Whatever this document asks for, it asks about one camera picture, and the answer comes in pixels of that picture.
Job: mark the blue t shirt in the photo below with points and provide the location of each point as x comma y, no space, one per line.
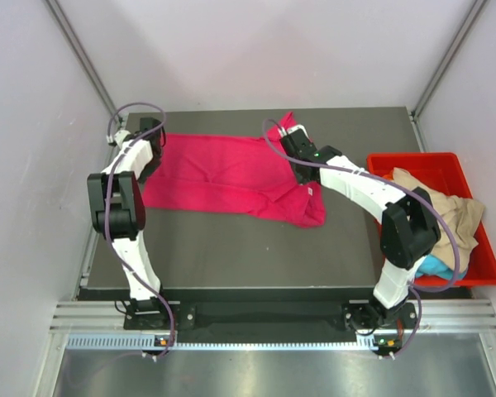
433,266

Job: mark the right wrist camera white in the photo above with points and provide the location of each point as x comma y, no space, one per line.
287,131

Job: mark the slotted cable duct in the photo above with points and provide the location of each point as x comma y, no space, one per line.
157,343

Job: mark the red plastic bin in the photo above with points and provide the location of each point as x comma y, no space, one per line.
442,172

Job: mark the pink t shirt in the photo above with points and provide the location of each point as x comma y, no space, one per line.
233,174

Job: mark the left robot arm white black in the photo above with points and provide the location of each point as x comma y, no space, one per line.
118,214

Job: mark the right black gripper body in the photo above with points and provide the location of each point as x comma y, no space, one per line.
299,178

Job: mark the aluminium frame rail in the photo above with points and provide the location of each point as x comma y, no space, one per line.
441,316

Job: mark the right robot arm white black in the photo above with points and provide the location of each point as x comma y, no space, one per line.
408,229

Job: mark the beige t shirt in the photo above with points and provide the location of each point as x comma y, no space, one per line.
462,215

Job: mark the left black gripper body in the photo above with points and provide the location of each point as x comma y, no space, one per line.
154,164

